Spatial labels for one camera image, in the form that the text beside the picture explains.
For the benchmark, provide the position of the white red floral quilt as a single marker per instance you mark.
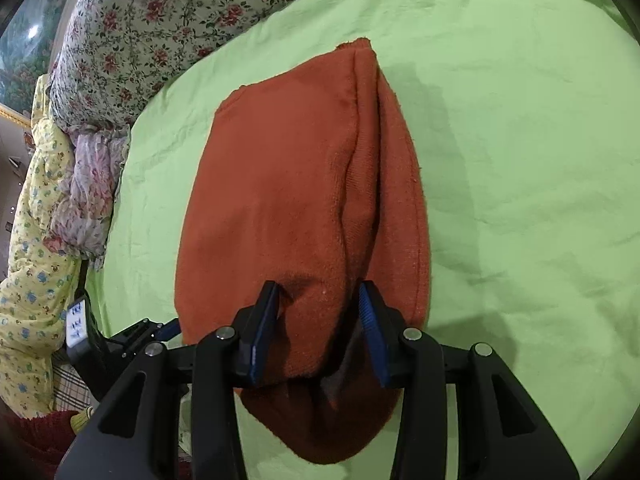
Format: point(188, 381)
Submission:
point(165, 25)

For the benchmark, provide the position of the green bed sheet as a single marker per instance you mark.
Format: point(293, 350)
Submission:
point(500, 160)

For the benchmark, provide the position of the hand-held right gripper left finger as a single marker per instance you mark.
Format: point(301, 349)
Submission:
point(262, 330)

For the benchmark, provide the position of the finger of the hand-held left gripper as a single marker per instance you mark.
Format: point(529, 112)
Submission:
point(169, 331)

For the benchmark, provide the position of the framed landscape painting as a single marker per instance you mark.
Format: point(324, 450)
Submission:
point(27, 45)

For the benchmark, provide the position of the yellow floral quilt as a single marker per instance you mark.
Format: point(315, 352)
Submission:
point(35, 270)

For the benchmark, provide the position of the plaid cloth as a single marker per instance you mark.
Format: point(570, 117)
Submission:
point(70, 390)

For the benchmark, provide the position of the orange t-shirt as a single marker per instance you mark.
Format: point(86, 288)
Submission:
point(275, 200)

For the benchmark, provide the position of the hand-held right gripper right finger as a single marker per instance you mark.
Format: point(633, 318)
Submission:
point(375, 335)

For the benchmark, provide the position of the dark red cloth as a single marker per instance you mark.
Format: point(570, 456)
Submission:
point(45, 440)

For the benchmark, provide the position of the pink floral cloth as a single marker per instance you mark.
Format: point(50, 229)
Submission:
point(90, 185)

